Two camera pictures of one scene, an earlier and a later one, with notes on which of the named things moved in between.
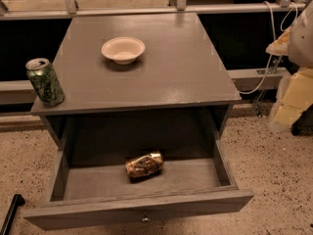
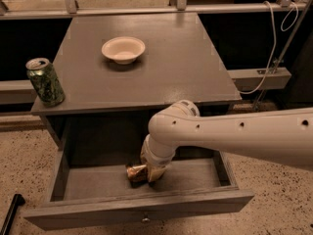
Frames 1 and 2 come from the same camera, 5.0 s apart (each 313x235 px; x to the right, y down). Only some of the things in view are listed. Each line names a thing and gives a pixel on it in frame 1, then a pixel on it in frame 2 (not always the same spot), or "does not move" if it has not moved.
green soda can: (45, 81) does not move
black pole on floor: (17, 201) does not move
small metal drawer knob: (145, 220) does not move
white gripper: (301, 43) -> (158, 161)
